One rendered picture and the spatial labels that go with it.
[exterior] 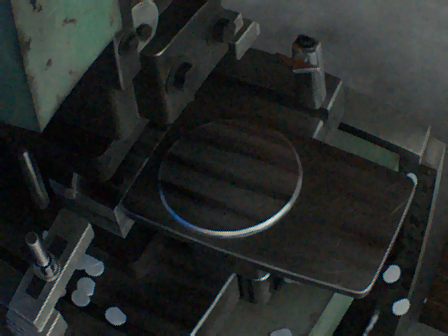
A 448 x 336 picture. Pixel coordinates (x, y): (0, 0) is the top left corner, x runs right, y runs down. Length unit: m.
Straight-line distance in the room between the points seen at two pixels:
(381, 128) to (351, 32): 1.08
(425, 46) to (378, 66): 0.20
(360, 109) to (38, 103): 0.62
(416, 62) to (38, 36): 1.65
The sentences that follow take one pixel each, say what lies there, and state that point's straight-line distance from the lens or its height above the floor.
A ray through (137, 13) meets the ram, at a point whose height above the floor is 1.02.
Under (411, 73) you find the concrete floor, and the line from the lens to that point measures 2.00.
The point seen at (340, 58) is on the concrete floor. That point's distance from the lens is 2.00.
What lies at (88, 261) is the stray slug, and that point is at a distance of 0.86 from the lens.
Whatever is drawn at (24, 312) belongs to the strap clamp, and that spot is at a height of 0.76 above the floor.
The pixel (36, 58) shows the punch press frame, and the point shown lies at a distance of 0.46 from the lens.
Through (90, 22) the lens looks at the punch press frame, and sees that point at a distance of 0.50.
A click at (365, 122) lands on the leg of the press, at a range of 1.02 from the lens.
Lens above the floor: 1.41
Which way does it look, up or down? 52 degrees down
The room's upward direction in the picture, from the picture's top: 9 degrees counter-clockwise
